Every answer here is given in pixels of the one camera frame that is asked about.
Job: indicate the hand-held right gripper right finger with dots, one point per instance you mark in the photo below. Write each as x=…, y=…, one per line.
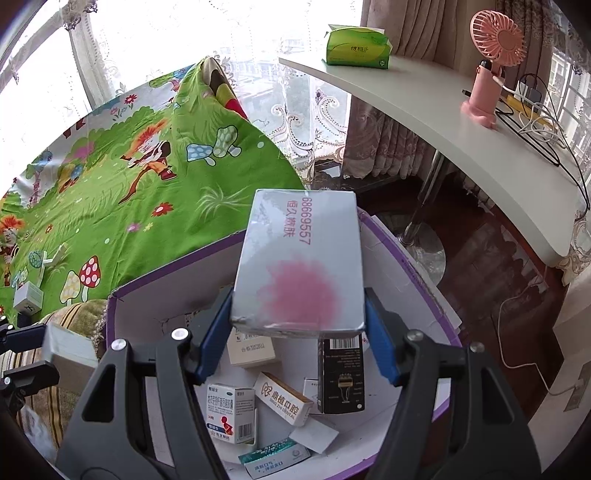
x=381, y=341

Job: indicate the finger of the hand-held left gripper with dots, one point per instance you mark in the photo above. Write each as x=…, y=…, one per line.
x=23, y=333
x=32, y=376

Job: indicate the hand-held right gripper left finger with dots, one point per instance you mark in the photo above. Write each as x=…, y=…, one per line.
x=212, y=337

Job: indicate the cream box with barcode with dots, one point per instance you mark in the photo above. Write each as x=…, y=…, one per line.
x=249, y=350

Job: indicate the grey cardboard box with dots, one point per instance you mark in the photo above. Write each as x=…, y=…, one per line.
x=69, y=350

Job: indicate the black box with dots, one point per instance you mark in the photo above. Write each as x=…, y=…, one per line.
x=341, y=369

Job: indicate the purple cardboard box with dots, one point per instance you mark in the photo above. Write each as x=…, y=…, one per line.
x=397, y=286

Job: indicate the white blue medicine box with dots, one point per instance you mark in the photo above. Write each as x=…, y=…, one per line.
x=231, y=410

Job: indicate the white orange box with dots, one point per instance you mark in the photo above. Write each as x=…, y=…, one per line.
x=281, y=399

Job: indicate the silver box with pink blot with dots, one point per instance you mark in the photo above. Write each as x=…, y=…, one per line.
x=300, y=277

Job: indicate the green white box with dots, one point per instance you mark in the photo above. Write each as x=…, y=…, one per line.
x=272, y=464

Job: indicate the small white cube box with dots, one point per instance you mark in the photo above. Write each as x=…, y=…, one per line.
x=27, y=297

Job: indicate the striped tasselled cushion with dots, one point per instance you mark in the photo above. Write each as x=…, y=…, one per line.
x=78, y=311

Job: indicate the small white object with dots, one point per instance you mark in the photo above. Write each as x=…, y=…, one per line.
x=54, y=258

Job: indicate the green printed blanket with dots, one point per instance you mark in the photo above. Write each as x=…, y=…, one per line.
x=138, y=207

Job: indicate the metal desk leg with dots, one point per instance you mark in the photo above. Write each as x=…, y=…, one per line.
x=427, y=194

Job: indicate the white curved desk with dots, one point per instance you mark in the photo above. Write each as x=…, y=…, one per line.
x=415, y=106

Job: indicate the pink desk fan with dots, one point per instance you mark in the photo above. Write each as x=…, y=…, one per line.
x=482, y=92

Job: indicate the yellow power strip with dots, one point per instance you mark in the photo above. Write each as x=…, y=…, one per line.
x=524, y=108

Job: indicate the black charger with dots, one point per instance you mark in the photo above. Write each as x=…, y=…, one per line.
x=532, y=96

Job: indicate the green tissue box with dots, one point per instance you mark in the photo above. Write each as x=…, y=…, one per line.
x=355, y=50

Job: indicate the white lace curtain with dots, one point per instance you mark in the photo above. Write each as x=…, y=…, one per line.
x=184, y=37

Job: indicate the brown curtain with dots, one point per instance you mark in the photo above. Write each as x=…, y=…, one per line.
x=415, y=23

